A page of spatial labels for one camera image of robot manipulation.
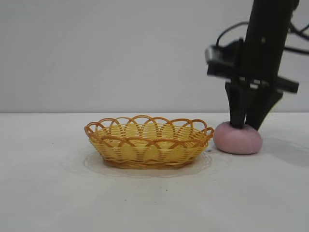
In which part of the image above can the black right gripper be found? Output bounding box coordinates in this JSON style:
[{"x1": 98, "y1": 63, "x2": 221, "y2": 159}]
[{"x1": 207, "y1": 0, "x2": 300, "y2": 131}]

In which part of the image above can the pink peach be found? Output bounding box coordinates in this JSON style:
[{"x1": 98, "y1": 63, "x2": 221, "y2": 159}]
[{"x1": 213, "y1": 121, "x2": 263, "y2": 155}]

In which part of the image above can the yellow woven wicker basket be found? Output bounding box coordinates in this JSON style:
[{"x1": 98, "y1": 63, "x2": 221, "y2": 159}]
[{"x1": 84, "y1": 115, "x2": 215, "y2": 170}]

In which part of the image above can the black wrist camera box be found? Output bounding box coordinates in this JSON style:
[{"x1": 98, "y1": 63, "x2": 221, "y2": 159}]
[{"x1": 204, "y1": 38, "x2": 245, "y2": 67}]

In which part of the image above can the black cable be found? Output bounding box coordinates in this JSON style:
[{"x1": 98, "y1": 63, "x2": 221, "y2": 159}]
[
  {"x1": 215, "y1": 21, "x2": 250, "y2": 48},
  {"x1": 288, "y1": 19, "x2": 309, "y2": 41},
  {"x1": 283, "y1": 45, "x2": 309, "y2": 55}
]

